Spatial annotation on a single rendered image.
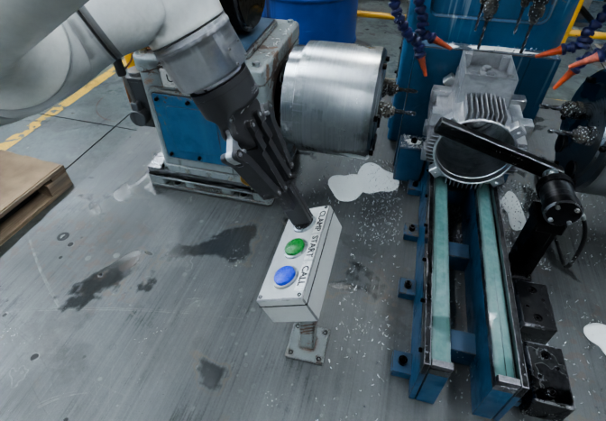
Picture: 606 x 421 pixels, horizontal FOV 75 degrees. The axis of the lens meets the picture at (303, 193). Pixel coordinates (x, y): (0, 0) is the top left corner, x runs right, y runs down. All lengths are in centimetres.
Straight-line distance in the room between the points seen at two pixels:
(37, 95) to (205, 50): 16
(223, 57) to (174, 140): 55
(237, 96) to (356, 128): 40
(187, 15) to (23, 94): 16
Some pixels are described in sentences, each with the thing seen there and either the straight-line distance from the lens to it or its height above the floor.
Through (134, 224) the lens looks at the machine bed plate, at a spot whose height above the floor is 80.
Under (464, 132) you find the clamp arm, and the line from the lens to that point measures 81.
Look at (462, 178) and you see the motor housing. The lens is 93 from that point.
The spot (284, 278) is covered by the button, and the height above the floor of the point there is 107.
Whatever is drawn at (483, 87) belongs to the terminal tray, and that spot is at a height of 112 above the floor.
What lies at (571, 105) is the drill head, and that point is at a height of 107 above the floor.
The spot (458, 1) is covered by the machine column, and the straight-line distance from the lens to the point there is 109.
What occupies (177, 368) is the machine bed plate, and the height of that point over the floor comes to 80.
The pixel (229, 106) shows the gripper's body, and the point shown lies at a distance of 46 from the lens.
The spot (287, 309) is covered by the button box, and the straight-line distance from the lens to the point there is 52.
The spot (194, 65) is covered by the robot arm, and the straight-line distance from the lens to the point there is 44.
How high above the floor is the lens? 149
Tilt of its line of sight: 42 degrees down
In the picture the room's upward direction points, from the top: straight up
